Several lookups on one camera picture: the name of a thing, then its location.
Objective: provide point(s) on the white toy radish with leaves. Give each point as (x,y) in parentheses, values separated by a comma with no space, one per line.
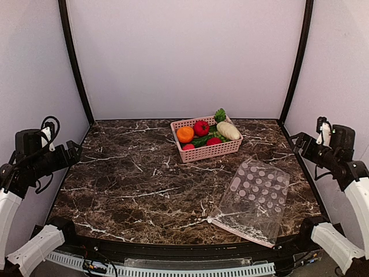
(225,128)

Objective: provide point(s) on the black front table rail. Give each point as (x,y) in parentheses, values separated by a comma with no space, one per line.
(121,246)

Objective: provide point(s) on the right black frame post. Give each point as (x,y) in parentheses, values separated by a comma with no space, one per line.
(308,9)

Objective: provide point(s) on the red toy fruit right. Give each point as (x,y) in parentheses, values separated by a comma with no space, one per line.
(213,141)

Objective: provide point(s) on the red toy fruit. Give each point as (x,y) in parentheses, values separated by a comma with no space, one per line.
(188,147)
(213,141)

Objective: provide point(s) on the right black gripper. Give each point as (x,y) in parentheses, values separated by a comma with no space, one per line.
(304,146)

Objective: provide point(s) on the red toy tomato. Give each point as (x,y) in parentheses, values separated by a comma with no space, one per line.
(201,128)

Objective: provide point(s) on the clear zip top bag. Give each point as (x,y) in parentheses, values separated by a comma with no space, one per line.
(253,205)

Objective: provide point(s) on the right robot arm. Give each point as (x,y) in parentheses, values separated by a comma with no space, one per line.
(333,151)

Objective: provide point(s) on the red toy fruit front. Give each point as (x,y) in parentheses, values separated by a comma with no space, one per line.
(188,147)

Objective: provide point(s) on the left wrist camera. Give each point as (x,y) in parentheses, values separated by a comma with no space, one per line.
(48,131)

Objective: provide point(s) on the green toy cucumber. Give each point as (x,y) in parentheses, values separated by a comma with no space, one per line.
(201,141)

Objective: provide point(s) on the white slotted cable duct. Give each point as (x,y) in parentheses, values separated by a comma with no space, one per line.
(142,267)

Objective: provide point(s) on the black frame post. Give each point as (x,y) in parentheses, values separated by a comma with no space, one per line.
(66,27)
(308,9)

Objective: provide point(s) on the orange toy fruit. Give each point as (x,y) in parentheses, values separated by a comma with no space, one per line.
(185,134)

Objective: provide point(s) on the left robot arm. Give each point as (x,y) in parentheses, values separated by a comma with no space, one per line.
(35,156)

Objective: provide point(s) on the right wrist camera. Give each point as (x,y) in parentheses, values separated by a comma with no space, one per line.
(324,129)

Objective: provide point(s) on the green toy grapes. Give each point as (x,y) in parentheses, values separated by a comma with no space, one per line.
(221,137)

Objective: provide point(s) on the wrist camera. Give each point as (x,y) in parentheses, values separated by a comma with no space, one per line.
(324,129)
(48,131)

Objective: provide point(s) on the pink perforated plastic basket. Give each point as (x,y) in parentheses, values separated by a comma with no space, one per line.
(205,151)

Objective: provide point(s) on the left black frame post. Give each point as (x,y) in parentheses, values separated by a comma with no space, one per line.
(66,27)

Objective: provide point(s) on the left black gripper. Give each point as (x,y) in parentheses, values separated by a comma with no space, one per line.
(66,154)

